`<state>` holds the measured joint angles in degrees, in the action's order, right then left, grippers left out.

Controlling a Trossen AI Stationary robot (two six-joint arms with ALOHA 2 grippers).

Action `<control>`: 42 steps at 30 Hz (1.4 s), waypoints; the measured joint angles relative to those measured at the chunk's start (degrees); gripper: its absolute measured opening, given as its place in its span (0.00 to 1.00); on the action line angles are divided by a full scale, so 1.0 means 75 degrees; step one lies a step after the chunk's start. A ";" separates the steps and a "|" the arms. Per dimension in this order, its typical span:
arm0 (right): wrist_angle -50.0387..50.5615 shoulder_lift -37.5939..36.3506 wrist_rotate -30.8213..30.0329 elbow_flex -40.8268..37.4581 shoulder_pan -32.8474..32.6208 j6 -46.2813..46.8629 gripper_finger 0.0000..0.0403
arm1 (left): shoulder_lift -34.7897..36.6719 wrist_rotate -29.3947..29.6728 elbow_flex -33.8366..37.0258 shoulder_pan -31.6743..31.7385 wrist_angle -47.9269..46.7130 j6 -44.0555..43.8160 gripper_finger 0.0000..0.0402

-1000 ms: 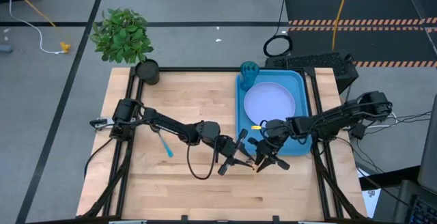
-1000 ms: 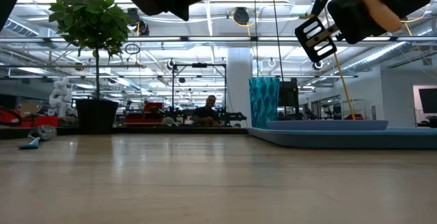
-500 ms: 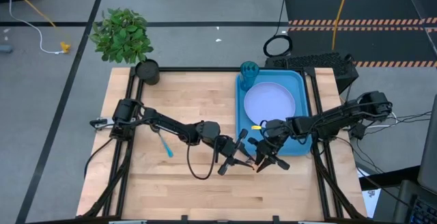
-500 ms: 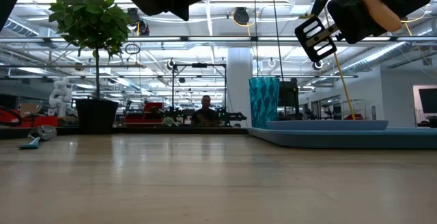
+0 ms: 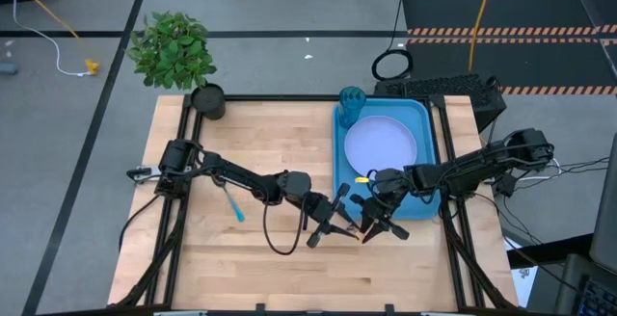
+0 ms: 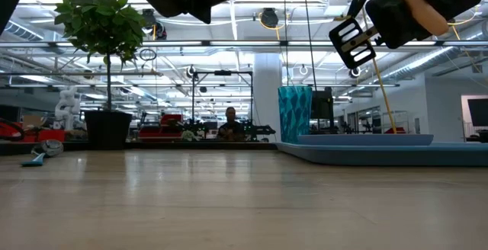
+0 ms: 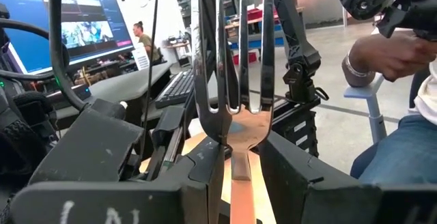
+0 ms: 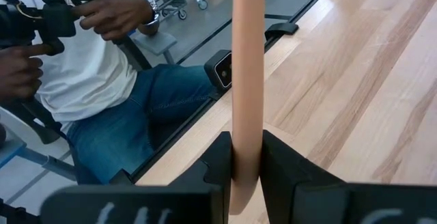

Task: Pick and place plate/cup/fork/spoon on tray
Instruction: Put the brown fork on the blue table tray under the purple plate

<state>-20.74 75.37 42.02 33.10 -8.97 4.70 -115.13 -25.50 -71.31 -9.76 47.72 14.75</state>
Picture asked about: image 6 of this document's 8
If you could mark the green plant in black pot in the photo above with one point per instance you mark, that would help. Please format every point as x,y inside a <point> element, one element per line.
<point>103,25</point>

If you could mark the teal patterned cup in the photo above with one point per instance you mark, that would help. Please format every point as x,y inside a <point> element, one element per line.
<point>294,113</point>

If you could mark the person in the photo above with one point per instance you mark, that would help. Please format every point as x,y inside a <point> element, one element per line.
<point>230,126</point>

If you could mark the black equipment cabinet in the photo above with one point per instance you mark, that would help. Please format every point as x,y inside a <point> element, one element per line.
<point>322,109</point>

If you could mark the black aluminium table frame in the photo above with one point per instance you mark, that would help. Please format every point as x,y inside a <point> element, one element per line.
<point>171,146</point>

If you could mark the white building column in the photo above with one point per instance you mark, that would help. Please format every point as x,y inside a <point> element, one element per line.
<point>267,97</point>

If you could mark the red tool cart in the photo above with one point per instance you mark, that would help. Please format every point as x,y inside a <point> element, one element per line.
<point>162,128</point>

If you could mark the blue plastic tray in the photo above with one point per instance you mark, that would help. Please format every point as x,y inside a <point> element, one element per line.
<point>381,154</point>

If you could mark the red storage boxes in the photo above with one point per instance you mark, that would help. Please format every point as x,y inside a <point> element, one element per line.
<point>45,135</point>

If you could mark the dark wall screen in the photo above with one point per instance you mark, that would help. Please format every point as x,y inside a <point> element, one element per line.
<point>479,112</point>

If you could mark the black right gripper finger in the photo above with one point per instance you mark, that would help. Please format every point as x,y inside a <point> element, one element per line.
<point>352,44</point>

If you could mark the black background rig frame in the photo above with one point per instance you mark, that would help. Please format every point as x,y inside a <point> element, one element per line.
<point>193,97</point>

